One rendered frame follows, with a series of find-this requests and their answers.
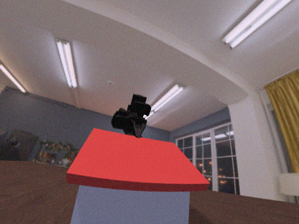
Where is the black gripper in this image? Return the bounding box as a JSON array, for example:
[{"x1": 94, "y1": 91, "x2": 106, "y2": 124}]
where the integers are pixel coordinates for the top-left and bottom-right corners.
[{"x1": 125, "y1": 101, "x2": 151, "y2": 138}]

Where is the red lid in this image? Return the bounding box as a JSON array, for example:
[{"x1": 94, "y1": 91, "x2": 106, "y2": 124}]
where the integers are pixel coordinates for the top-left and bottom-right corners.
[{"x1": 66, "y1": 129, "x2": 210, "y2": 192}]

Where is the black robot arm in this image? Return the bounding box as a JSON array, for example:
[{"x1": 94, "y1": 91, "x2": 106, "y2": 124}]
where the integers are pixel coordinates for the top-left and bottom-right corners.
[{"x1": 111, "y1": 94, "x2": 147, "y2": 133}]

